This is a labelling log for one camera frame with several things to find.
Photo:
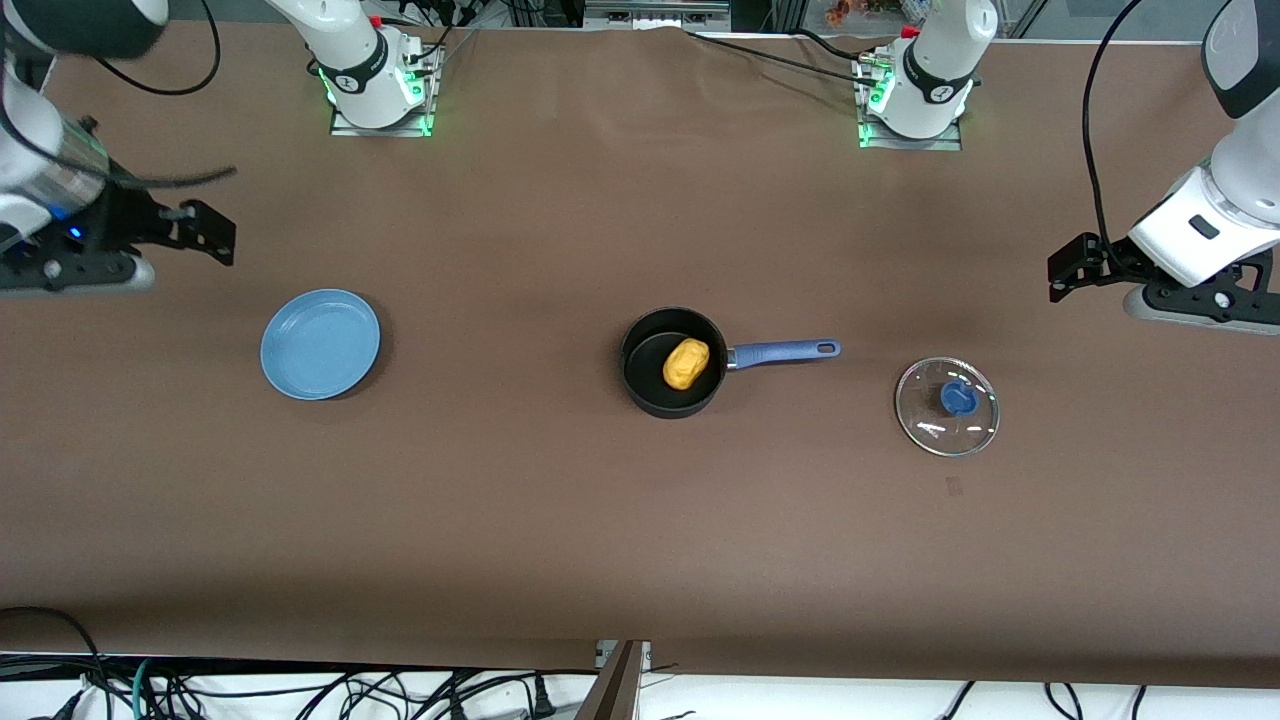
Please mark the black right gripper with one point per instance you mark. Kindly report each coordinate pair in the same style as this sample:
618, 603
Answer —
125, 222

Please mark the black power plug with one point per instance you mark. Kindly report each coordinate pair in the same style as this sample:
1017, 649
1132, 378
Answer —
542, 697

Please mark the orange background object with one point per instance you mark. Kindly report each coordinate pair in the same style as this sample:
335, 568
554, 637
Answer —
845, 10

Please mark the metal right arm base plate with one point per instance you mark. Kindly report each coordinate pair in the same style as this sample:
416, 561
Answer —
385, 128

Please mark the glass lid with blue knob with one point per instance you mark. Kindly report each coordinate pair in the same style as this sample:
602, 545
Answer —
925, 422

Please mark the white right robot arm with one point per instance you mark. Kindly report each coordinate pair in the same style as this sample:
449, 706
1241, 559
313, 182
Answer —
350, 50

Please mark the aluminium frame post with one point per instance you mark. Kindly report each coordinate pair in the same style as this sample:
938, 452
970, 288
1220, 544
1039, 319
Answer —
612, 690

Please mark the yellow potato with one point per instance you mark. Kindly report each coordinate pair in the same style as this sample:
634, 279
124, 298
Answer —
686, 364

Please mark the brown table cover sheet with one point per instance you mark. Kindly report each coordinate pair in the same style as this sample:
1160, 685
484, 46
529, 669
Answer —
600, 520

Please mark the grey metal equipment box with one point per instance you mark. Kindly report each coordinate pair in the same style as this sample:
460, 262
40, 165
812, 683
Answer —
655, 12

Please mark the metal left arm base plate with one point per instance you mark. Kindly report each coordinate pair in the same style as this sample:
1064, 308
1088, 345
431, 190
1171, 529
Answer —
915, 142

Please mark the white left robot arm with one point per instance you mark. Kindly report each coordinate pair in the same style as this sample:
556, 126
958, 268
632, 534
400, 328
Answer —
940, 60

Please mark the blue round plate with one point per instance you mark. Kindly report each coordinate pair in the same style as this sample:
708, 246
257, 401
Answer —
320, 345

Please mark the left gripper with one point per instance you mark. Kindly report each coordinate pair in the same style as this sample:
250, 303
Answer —
1112, 256

